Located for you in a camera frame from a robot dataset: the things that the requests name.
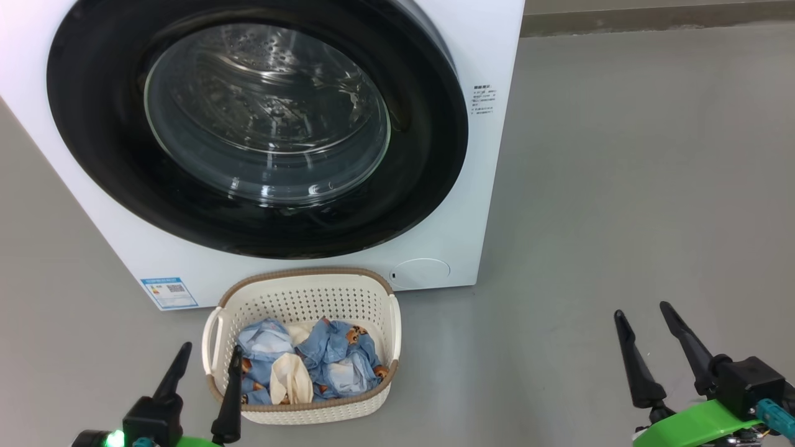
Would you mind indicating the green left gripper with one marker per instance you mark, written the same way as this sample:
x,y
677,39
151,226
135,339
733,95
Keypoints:
x,y
199,442

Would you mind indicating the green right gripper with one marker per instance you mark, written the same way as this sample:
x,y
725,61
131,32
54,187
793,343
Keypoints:
x,y
695,428

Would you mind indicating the cream cloth garment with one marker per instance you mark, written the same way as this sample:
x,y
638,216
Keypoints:
x,y
290,379

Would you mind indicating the black round glass door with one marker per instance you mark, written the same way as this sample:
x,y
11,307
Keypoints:
x,y
99,124

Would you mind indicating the cream perforated laundry basket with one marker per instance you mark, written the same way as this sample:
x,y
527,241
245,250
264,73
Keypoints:
x,y
310,295

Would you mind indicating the white front-load washing machine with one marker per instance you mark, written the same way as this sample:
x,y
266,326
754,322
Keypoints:
x,y
93,205

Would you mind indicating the blue energy label sticker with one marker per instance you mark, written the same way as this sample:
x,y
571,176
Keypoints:
x,y
169,293

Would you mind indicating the round white filter cover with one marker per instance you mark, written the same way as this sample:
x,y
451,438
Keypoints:
x,y
422,273

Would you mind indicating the small printed text sticker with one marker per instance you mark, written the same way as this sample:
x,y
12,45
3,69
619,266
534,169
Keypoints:
x,y
484,99

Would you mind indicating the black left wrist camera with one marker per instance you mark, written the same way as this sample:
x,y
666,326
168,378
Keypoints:
x,y
152,422

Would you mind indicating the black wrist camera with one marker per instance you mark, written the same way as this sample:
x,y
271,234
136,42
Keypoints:
x,y
751,385
152,422

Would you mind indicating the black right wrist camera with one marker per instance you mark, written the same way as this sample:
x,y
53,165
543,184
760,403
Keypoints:
x,y
751,385

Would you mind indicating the teal right camera connector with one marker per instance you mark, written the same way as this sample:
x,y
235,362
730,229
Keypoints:
x,y
776,419

